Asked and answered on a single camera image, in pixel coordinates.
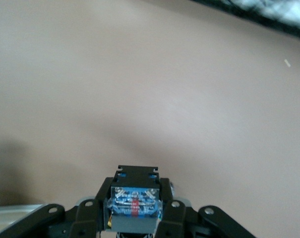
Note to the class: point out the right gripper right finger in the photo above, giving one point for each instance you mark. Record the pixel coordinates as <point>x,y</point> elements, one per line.
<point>177,220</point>

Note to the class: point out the tiny white speck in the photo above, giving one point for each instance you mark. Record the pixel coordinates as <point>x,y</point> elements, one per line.
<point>287,63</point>

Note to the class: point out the red push button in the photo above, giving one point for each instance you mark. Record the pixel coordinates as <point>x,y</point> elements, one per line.
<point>135,198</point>

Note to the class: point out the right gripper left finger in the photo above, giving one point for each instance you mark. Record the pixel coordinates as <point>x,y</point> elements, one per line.
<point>90,215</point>

